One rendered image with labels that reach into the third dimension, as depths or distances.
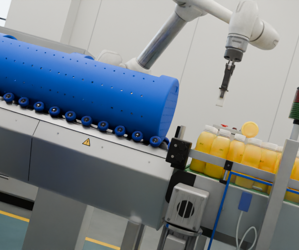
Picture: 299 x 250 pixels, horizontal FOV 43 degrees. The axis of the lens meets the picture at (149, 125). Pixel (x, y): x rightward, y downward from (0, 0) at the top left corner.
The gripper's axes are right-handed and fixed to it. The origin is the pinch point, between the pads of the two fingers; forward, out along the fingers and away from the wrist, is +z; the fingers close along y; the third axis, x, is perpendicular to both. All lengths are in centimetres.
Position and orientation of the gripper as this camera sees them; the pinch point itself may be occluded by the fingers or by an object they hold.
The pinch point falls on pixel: (221, 97)
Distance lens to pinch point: 159.9
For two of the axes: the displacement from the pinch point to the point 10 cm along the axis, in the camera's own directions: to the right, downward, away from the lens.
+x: 9.4, 2.7, -2.2
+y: -2.2, -0.4, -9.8
